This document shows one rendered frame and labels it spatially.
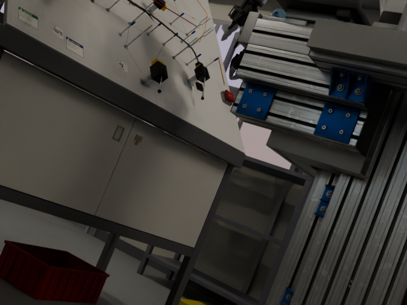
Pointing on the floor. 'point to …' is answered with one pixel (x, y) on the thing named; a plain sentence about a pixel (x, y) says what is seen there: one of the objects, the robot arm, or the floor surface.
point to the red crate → (51, 273)
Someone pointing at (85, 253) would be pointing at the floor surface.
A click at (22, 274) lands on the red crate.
